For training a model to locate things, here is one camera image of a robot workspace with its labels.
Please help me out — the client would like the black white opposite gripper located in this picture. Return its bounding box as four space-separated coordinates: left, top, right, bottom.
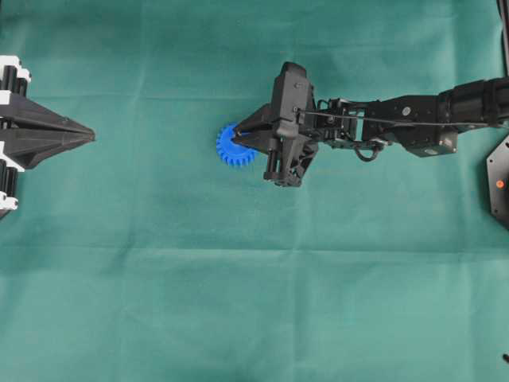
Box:
1 55 95 219

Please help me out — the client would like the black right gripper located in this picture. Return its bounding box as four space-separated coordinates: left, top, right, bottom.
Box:
233 61 319 187

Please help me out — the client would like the blue plastic gear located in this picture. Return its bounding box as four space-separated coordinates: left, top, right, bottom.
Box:
216 123 259 167

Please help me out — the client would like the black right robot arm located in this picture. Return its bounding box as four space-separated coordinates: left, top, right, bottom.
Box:
1 55 508 215

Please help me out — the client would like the green table cloth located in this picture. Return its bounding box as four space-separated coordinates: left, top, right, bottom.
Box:
1 1 508 381

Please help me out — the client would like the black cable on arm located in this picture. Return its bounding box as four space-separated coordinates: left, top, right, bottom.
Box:
296 107 458 163

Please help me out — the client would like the black base plate orange light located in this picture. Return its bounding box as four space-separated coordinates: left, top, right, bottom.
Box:
486 137 509 229

